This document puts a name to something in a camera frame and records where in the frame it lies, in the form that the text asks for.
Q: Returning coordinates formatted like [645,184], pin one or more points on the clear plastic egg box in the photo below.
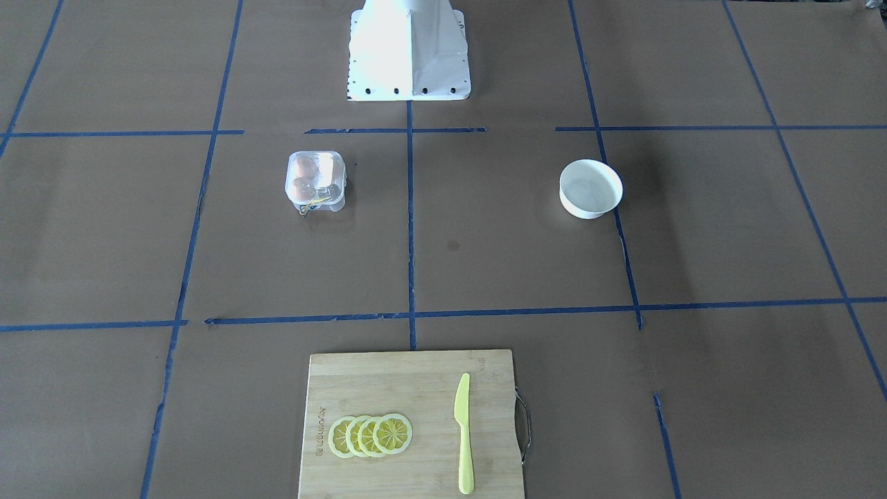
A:
[335,190]

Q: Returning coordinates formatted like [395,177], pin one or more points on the brown egg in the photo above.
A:
[327,171]
[306,166]
[303,189]

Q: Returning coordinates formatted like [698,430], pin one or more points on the wooden cutting board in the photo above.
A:
[421,385]

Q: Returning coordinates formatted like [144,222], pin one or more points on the green yellow rubber band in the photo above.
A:
[313,205]

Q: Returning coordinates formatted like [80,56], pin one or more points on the yellow plastic knife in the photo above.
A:
[461,414]

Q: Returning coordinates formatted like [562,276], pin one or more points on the white round bowl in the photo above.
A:
[589,189]

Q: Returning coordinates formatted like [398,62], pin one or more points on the yellow lemon slice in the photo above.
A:
[392,433]
[365,437]
[352,437]
[338,437]

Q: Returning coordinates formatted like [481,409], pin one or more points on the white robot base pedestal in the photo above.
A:
[408,51]

